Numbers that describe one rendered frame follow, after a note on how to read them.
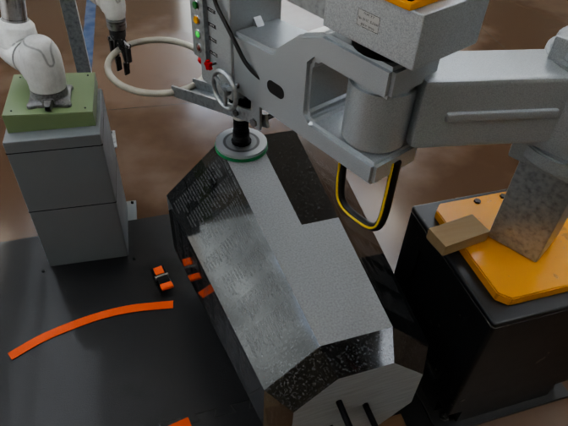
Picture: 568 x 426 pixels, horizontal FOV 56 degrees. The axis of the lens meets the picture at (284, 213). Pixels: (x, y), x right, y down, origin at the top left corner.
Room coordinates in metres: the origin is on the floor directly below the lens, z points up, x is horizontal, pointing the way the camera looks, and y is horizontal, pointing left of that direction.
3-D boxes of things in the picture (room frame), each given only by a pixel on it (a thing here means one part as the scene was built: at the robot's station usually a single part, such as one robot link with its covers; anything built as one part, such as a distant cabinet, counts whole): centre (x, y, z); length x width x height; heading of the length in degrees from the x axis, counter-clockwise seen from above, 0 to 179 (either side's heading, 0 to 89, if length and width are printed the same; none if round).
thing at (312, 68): (1.51, -0.06, 1.32); 0.74 x 0.23 x 0.49; 42
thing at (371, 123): (1.32, -0.25, 1.36); 0.19 x 0.19 x 0.20
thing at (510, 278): (1.43, -0.89, 0.76); 0.49 x 0.49 x 0.05; 19
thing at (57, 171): (2.04, 1.06, 0.40); 0.50 x 0.50 x 0.80; 15
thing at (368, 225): (1.32, -0.25, 1.07); 0.23 x 0.03 x 0.32; 42
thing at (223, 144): (1.81, 0.19, 0.86); 0.21 x 0.21 x 0.01
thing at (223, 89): (1.64, 0.20, 1.22); 0.15 x 0.10 x 0.15; 42
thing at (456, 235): (1.40, -0.64, 0.81); 0.20 x 0.10 x 0.05; 117
